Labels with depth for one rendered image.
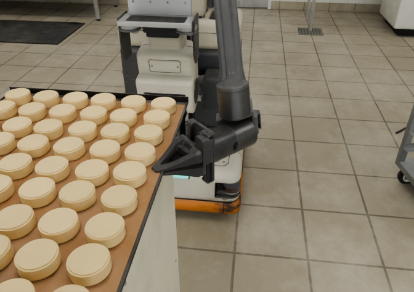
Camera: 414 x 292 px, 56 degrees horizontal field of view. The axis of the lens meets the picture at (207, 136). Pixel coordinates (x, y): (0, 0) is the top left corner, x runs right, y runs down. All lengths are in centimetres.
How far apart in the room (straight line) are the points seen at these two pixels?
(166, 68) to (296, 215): 91
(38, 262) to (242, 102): 39
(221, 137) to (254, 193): 133
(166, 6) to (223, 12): 61
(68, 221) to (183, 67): 104
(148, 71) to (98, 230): 108
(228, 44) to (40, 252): 51
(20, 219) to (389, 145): 224
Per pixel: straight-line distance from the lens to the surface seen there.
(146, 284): 78
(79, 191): 59
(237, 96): 67
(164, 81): 150
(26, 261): 52
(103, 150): 67
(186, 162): 63
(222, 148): 67
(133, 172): 61
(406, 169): 211
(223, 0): 83
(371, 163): 235
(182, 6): 140
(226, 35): 80
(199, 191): 171
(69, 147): 69
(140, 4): 143
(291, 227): 184
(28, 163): 68
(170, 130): 74
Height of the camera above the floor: 129
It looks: 33 degrees down
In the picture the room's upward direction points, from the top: straight up
